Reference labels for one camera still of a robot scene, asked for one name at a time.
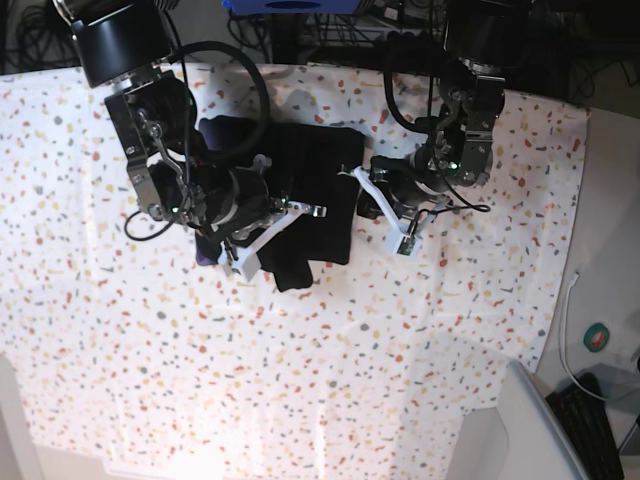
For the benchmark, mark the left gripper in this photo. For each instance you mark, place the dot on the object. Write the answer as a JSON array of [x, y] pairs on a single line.
[[393, 188]]

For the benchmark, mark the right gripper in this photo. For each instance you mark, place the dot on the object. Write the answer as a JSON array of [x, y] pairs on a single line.
[[241, 199]]

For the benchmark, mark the black t-shirt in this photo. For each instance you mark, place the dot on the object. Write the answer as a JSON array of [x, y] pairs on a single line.
[[306, 165]]

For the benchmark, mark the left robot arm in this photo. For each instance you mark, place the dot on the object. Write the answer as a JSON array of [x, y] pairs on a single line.
[[481, 42]]

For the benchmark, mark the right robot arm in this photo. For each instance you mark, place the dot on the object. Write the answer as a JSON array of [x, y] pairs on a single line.
[[154, 113]]

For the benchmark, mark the terrazzo patterned tablecloth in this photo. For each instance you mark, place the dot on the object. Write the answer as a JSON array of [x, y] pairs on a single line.
[[132, 353]]

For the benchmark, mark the green tape roll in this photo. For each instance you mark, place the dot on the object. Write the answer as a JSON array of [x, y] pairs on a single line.
[[596, 337]]

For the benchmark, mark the blue box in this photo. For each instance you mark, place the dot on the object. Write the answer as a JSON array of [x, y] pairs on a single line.
[[251, 7]]

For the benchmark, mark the white bin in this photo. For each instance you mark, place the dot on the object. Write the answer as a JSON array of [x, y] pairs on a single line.
[[519, 438]]

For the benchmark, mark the black keyboard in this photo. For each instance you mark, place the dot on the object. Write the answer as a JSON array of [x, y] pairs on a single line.
[[586, 424]]

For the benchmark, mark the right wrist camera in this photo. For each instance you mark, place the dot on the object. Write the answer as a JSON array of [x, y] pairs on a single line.
[[240, 261]]

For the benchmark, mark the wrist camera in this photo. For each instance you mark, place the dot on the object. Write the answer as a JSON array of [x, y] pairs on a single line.
[[240, 261], [399, 243]]

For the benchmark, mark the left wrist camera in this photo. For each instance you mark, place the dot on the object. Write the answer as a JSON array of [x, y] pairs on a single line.
[[399, 243]]

